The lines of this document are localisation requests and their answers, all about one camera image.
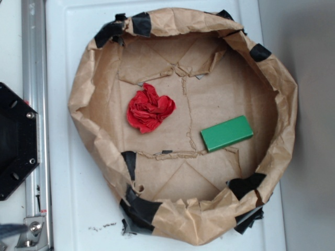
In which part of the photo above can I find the brown paper bag bin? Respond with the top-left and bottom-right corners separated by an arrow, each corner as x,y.
68,8 -> 298,245

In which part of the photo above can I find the crumpled red paper ball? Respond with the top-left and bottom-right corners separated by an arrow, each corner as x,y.
127,83 -> 176,134

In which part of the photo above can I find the green rectangular block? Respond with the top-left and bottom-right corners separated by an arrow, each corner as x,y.
200,116 -> 253,152

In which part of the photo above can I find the white plastic tray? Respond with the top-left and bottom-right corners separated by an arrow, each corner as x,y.
45,0 -> 287,251

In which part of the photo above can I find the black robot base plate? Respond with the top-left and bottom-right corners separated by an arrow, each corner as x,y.
1,83 -> 39,201

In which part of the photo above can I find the aluminium extrusion rail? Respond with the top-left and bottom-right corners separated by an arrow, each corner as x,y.
21,1 -> 53,250

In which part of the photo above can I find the metal corner bracket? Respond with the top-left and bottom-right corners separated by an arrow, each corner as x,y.
15,216 -> 48,250

